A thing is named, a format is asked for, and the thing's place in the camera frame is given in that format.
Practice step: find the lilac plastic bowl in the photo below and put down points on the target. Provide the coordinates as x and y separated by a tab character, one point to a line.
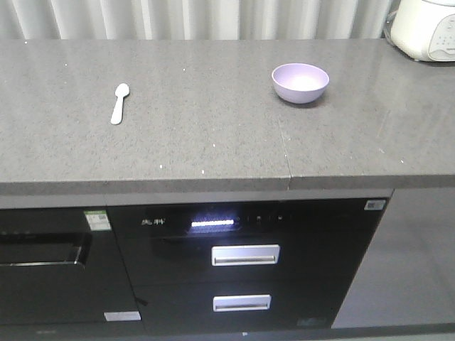
299	83

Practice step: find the pale green plastic spoon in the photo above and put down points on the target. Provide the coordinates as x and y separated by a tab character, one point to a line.
121	92

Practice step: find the black drawer appliance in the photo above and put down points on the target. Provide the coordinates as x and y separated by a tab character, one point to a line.
251	266

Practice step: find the black built-in oven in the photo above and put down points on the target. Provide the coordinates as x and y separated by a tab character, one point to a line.
62	275

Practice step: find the grey cabinet door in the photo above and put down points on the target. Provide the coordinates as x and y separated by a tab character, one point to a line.
407	274

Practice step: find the white rice cooker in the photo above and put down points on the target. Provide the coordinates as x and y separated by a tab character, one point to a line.
423	30

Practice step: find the upper silver drawer handle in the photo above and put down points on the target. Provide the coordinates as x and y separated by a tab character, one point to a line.
245	255

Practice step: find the silver drawer handle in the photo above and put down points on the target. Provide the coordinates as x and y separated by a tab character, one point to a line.
223	304
245	255

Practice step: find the lower silver drawer handle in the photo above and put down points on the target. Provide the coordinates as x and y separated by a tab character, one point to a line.
223	304

